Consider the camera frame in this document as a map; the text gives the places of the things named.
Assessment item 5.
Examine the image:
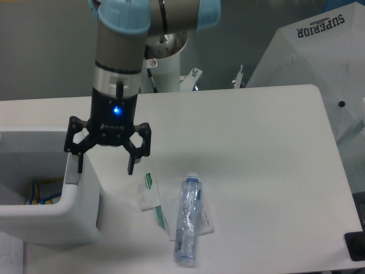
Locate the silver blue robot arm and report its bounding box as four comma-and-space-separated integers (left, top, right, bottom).
64, 1, 221, 174

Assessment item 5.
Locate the printed paper sheet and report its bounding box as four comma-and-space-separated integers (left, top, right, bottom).
0, 232, 24, 274

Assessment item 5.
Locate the white metal base frame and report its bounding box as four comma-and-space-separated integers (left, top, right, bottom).
137, 64, 246, 95

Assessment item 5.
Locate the black cable on pedestal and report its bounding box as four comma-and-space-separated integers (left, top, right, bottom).
144, 58, 159, 94

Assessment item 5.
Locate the clear plastic bag with label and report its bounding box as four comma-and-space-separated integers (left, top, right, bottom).
154, 195, 214, 241

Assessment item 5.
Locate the white push-lid trash can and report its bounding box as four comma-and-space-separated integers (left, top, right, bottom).
1, 126, 104, 245

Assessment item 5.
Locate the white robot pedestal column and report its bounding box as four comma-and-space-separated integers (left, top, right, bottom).
139, 31, 189, 94

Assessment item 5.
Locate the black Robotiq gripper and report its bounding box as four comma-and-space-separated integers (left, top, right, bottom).
64, 89, 151, 175

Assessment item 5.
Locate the crushed clear plastic bottle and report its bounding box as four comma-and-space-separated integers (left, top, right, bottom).
173, 172, 202, 267

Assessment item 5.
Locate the black device at table edge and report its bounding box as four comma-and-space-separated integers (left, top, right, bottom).
344, 231, 364, 261

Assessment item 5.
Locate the yellow blue snack bag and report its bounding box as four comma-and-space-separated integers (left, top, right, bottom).
25, 178, 63, 205

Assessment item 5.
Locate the white Superior umbrella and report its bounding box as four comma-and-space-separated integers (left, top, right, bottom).
245, 1, 365, 146

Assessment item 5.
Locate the white green wrapper packet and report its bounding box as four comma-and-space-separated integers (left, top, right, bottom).
137, 172, 161, 212

